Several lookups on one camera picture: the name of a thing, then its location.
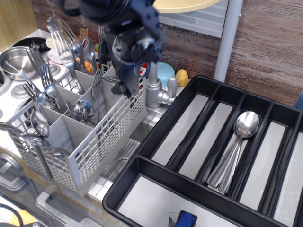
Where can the stacked steel spoons in tray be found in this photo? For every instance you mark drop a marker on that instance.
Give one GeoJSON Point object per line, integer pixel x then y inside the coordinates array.
{"type": "Point", "coordinates": [245, 127]}

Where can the grey plastic cutlery basket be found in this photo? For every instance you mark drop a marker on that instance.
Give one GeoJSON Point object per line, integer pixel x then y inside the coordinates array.
{"type": "Point", "coordinates": [91, 146]}

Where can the steel spoon front left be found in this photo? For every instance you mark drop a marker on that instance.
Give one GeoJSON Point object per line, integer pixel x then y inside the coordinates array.
{"type": "Point", "coordinates": [40, 123]}

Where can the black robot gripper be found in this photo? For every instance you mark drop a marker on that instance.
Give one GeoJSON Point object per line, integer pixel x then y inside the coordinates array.
{"type": "Point", "coordinates": [134, 36]}

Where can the steel forks cluster left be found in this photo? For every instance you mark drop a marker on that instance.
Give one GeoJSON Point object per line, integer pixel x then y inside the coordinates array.
{"type": "Point", "coordinates": [42, 69]}

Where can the light blue toy bowl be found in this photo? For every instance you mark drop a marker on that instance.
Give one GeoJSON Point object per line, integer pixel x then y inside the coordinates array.
{"type": "Point", "coordinates": [165, 71]}

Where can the steel cooking pot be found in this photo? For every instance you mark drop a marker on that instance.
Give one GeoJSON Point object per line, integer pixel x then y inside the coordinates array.
{"type": "Point", "coordinates": [18, 58]}

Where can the slotted steel spoon hanging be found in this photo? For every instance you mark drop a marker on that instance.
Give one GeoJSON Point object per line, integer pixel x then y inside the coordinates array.
{"type": "Point", "coordinates": [53, 22]}

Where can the white vertical pole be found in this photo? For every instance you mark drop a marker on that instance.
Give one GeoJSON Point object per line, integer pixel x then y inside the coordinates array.
{"type": "Point", "coordinates": [232, 17]}

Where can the black plastic cutlery tray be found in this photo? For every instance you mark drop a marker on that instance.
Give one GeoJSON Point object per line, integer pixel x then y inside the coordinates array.
{"type": "Point", "coordinates": [168, 174]}

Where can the wooden round shelf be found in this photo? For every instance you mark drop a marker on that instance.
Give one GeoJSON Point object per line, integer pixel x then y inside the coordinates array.
{"type": "Point", "coordinates": [182, 6]}

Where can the big steel spoon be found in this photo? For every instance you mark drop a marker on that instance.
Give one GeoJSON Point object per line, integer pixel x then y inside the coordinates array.
{"type": "Point", "coordinates": [111, 79]}

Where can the large steel fork left rear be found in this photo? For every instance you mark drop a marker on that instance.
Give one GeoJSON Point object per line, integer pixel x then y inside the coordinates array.
{"type": "Point", "coordinates": [65, 55]}

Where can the hanging spatula with wire handle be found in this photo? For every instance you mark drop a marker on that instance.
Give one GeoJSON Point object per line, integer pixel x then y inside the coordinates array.
{"type": "Point", "coordinates": [83, 29]}

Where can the round steel spoon in basket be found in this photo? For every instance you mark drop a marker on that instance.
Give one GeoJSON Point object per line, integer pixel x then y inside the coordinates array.
{"type": "Point", "coordinates": [81, 110]}

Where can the grey metal sink faucet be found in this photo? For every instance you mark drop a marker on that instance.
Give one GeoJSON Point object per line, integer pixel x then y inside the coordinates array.
{"type": "Point", "coordinates": [155, 95]}

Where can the yellow toy corn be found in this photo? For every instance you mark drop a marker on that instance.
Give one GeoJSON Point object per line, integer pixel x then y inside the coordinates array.
{"type": "Point", "coordinates": [182, 78]}

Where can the blue object at bottom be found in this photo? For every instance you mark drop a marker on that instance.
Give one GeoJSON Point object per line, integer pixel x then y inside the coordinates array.
{"type": "Point", "coordinates": [186, 219]}

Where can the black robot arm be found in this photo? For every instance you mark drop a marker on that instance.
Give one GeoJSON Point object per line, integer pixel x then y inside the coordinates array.
{"type": "Point", "coordinates": [93, 10]}

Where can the steel fork in middle compartment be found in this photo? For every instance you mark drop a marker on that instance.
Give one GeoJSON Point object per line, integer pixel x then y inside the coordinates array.
{"type": "Point", "coordinates": [96, 88]}

